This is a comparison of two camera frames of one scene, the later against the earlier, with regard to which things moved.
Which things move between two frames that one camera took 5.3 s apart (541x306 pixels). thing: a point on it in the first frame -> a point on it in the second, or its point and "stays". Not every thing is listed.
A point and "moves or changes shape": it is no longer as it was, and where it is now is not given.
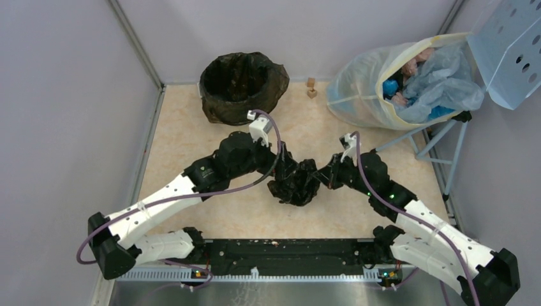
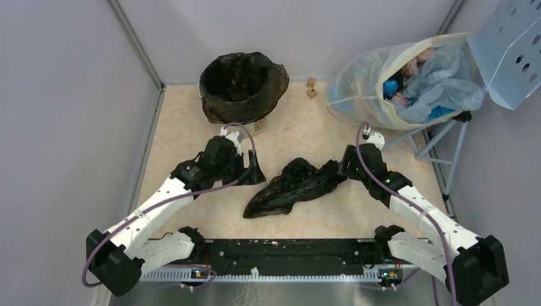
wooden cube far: (311, 82) stays
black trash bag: (295, 183) moves or changes shape
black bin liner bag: (235, 88) stays
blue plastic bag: (390, 87) stays
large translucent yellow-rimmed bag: (355, 87) stays
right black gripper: (329, 174) -> (347, 164)
